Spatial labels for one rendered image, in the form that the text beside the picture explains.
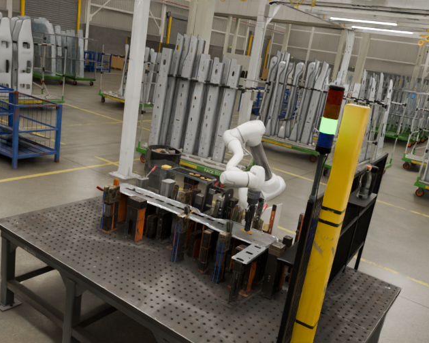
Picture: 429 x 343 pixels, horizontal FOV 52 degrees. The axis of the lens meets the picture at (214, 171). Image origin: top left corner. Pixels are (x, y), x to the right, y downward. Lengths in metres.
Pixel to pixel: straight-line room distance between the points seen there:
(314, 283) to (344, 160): 0.64
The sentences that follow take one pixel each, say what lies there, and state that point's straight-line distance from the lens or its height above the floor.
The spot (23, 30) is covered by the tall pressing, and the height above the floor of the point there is 1.87.
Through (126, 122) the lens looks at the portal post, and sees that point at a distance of 6.93.
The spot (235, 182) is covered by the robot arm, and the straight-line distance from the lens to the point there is 2.77.
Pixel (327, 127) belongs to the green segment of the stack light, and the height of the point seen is 1.90.
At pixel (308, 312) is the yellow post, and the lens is 2.40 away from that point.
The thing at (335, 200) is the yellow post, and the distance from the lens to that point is 2.16.
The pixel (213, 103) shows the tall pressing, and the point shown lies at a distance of 7.51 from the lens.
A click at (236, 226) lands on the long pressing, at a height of 1.00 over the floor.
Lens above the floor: 2.15
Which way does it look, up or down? 15 degrees down
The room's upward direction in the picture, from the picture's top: 9 degrees clockwise
